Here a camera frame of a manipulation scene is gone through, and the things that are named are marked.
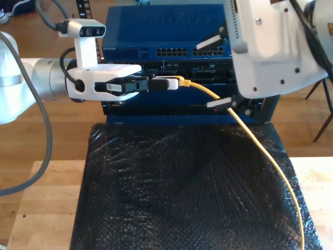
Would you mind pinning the brown wooden chair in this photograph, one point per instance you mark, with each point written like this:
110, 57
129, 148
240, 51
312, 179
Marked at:
323, 112

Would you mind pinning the black woven mat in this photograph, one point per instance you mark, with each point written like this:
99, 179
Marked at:
156, 195

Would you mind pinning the black perforated rack rail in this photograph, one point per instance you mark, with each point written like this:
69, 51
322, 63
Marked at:
84, 9

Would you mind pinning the white shoe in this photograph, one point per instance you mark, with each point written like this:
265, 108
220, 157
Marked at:
4, 17

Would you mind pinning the blue lower rack unit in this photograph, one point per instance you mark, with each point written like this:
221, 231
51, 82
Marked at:
169, 99

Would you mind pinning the dark blue shoe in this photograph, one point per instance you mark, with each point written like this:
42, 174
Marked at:
24, 6

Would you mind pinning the blue network switch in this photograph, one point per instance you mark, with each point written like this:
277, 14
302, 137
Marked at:
130, 31

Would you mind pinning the black rack server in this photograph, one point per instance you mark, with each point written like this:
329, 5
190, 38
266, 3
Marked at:
208, 75

